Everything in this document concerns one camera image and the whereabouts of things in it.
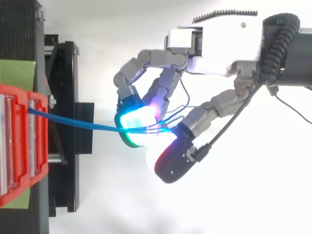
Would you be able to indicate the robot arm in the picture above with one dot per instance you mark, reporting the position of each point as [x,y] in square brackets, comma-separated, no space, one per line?
[296,56]

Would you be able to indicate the black stand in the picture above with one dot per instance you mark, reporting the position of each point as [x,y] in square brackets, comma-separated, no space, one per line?
[61,122]

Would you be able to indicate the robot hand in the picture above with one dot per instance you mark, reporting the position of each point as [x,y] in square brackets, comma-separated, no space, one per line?
[219,53]

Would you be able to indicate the red bin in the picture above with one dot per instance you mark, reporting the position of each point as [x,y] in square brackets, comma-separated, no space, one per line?
[22,143]

